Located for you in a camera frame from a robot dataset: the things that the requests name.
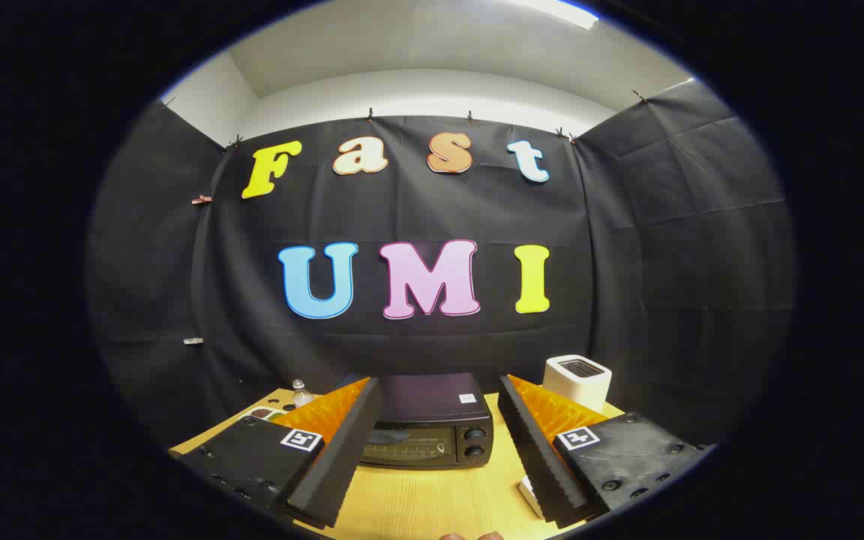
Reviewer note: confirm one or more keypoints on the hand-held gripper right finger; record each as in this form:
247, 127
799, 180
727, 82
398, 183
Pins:
533, 450

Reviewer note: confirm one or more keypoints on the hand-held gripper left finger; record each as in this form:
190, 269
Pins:
342, 450

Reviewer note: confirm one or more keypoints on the black toaster oven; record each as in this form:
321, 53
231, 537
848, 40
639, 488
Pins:
432, 397

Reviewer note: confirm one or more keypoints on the white toaster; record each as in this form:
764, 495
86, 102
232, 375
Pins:
578, 386

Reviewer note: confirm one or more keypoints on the white rectangular plate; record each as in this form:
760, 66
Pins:
529, 493

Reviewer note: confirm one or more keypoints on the clear plastic bottle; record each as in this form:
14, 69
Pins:
301, 396

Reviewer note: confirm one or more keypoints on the white divided grain dish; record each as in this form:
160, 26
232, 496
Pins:
261, 412

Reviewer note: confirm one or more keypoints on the black backdrop cloth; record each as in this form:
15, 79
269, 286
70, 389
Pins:
402, 210

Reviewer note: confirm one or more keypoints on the row of black clips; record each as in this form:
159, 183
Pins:
370, 115

